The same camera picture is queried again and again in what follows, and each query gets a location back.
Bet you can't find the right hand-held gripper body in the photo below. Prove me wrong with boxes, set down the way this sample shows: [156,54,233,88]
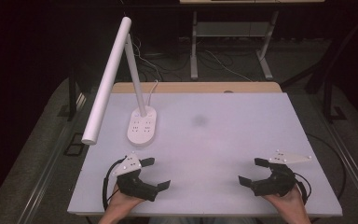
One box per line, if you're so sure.
[251,149,312,198]

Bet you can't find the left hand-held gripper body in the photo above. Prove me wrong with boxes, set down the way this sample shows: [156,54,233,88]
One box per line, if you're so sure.
[111,151,159,203]

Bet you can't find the white desk lamp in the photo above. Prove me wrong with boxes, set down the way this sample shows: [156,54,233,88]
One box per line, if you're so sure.
[81,16,158,147]

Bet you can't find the person's left hand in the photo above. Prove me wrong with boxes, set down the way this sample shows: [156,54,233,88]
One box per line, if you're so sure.
[106,185,145,217]

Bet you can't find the person's right hand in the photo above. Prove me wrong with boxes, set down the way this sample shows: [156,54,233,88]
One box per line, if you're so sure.
[262,186,308,217]

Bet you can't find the white table mat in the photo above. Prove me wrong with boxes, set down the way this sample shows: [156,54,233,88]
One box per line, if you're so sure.
[67,92,343,217]

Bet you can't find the wooden table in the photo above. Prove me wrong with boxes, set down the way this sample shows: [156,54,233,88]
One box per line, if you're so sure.
[111,81,283,94]

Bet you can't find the black metal stand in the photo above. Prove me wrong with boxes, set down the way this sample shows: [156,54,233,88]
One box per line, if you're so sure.
[322,77,348,123]
[67,66,78,122]

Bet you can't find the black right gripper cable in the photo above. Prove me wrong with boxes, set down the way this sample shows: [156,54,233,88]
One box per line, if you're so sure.
[293,172,312,205]

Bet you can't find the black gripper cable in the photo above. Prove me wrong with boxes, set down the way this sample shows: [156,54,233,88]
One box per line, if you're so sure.
[102,155,129,211]
[293,172,312,205]

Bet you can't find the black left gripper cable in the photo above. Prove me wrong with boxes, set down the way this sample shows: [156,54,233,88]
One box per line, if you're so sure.
[102,155,129,211]

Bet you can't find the black floor cable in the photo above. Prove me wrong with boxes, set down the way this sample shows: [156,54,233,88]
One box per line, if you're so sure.
[305,133,348,201]

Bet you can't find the white lamp cable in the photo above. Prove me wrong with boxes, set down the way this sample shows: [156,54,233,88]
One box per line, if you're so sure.
[145,79,159,108]

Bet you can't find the black floor bracket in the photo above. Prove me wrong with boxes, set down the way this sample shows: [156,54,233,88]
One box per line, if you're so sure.
[62,133,86,157]

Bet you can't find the aluminium floor rail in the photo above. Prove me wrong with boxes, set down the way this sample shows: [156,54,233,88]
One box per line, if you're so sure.
[18,122,77,224]
[321,116,358,214]

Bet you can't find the white floor cable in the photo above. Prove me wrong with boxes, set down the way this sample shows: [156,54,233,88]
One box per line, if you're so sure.
[204,49,254,83]

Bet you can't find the grey metal table frame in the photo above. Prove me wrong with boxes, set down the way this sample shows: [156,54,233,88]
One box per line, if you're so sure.
[189,10,280,81]

